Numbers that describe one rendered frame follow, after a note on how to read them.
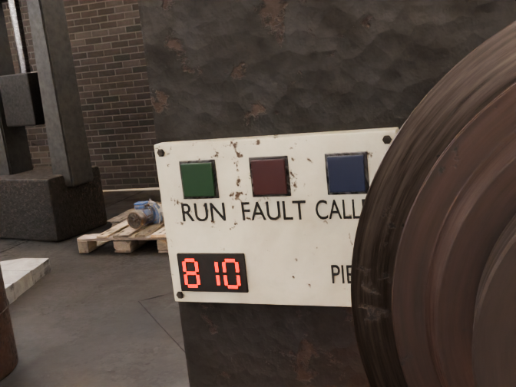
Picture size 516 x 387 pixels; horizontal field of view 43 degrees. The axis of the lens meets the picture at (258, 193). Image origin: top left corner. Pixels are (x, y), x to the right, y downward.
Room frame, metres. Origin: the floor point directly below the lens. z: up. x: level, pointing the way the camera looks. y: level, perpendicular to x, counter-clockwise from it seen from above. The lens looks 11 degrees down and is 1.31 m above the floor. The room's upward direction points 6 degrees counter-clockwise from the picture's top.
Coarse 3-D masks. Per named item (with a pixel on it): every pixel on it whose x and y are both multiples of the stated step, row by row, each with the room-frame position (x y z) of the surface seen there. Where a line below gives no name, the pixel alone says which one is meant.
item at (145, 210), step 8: (136, 208) 4.99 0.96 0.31; (144, 208) 4.99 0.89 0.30; (152, 208) 5.06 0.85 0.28; (128, 216) 4.90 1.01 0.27; (136, 216) 4.92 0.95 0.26; (144, 216) 4.91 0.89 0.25; (152, 216) 5.05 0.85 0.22; (160, 216) 5.16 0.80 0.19; (128, 224) 4.91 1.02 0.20; (136, 224) 4.92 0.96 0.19; (144, 224) 4.96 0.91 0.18
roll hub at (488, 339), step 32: (512, 224) 0.40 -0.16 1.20; (512, 256) 0.37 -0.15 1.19; (480, 288) 0.40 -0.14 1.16; (512, 288) 0.37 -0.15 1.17; (480, 320) 0.38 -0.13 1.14; (512, 320) 0.37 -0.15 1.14; (480, 352) 0.38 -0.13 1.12; (512, 352) 0.37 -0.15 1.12; (480, 384) 0.38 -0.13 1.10; (512, 384) 0.37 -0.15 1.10
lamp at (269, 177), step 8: (256, 160) 0.66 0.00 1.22; (264, 160) 0.65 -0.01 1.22; (272, 160) 0.65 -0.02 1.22; (280, 160) 0.65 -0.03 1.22; (256, 168) 0.66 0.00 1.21; (264, 168) 0.65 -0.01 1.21; (272, 168) 0.65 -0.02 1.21; (280, 168) 0.65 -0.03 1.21; (256, 176) 0.66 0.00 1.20; (264, 176) 0.65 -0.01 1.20; (272, 176) 0.65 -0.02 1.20; (280, 176) 0.65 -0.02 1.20; (256, 184) 0.66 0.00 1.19; (264, 184) 0.65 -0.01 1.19; (272, 184) 0.65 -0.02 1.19; (280, 184) 0.65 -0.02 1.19; (256, 192) 0.66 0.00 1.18; (264, 192) 0.65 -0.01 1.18; (272, 192) 0.65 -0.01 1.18; (280, 192) 0.65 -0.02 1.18
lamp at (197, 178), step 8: (184, 168) 0.68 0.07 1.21; (192, 168) 0.68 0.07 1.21; (200, 168) 0.68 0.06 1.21; (208, 168) 0.67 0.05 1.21; (184, 176) 0.68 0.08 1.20; (192, 176) 0.68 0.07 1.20; (200, 176) 0.68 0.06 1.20; (208, 176) 0.67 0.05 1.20; (184, 184) 0.69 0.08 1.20; (192, 184) 0.68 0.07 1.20; (200, 184) 0.68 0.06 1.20; (208, 184) 0.68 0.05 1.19; (184, 192) 0.69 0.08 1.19; (192, 192) 0.68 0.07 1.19; (200, 192) 0.68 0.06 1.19; (208, 192) 0.68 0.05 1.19
